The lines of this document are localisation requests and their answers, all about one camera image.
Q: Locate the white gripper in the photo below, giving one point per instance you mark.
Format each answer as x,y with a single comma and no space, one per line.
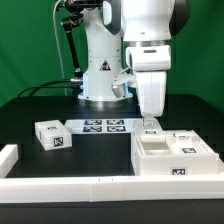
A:
149,65

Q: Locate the white cabinet door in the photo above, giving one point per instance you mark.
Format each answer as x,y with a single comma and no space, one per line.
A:
185,142
140,130

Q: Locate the white cabinet body box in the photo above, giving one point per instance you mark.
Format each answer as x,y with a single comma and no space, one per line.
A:
149,157

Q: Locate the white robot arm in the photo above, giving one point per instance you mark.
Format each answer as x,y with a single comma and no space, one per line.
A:
120,24

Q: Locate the white cabinet top block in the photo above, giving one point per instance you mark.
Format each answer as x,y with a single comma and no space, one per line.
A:
53,135

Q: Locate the white left fence piece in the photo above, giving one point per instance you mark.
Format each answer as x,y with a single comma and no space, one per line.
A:
8,158

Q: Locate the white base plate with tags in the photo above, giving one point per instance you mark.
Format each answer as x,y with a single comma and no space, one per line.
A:
101,126

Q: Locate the white front fence rail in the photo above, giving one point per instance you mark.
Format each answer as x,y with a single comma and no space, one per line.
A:
97,189

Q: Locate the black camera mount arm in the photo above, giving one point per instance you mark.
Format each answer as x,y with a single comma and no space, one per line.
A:
75,18

